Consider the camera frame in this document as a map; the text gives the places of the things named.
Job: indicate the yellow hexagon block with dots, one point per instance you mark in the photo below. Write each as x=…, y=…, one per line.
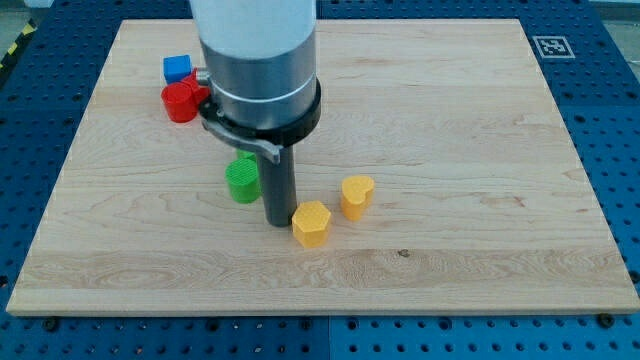
x=310, y=224

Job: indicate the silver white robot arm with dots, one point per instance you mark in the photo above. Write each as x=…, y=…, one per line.
x=261, y=58

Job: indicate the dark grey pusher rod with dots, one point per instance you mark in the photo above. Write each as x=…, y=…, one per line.
x=278, y=188

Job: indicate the green cylinder block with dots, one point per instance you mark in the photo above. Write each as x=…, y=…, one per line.
x=242, y=178

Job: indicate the small green block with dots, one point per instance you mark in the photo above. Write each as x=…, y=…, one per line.
x=243, y=154

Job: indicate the red cylinder block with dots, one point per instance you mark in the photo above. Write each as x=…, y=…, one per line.
x=179, y=103

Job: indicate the light wooden board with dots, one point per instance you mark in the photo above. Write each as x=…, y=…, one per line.
x=481, y=204

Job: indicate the blue cube block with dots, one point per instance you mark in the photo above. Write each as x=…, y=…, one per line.
x=175, y=68

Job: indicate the white fiducial marker tag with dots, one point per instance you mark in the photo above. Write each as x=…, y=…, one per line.
x=553, y=47

